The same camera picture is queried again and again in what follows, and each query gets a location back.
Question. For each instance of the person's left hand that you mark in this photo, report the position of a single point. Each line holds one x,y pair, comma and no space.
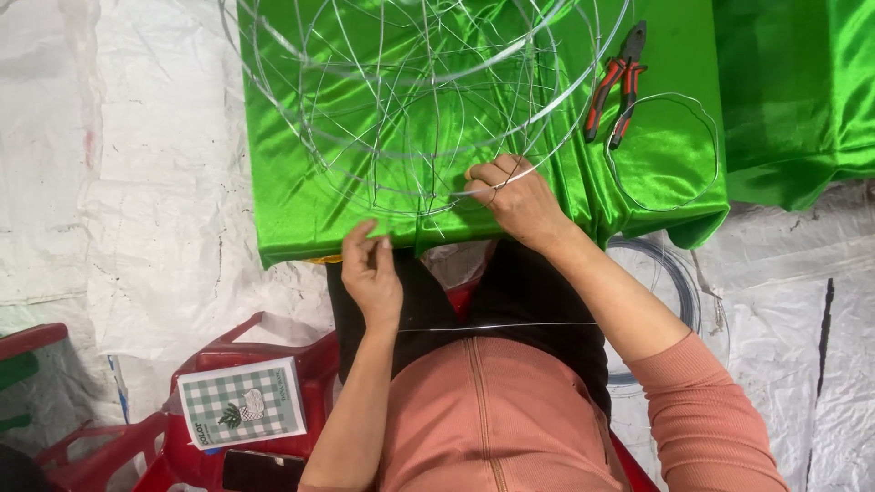
372,287

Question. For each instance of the person's right hand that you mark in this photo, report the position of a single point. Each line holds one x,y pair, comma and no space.
526,205

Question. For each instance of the black trousers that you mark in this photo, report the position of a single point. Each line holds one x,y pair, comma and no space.
540,287

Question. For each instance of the green satin table cloth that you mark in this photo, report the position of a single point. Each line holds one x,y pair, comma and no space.
656,177

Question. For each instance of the red black pliers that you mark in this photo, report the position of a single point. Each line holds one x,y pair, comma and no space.
625,75

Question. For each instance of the green checkered notebook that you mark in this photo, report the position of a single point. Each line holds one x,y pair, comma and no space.
239,403

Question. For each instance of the red plastic chair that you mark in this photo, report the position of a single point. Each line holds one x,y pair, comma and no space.
205,369

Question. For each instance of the pink zip jacket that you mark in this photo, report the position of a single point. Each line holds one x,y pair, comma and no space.
533,417

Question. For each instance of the black phone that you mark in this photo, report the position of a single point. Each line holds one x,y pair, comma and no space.
263,471

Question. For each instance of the white woven floor sheet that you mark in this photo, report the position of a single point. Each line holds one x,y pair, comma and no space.
164,205

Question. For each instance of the red plastic stool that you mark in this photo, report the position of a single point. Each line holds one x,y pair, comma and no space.
31,338
96,447

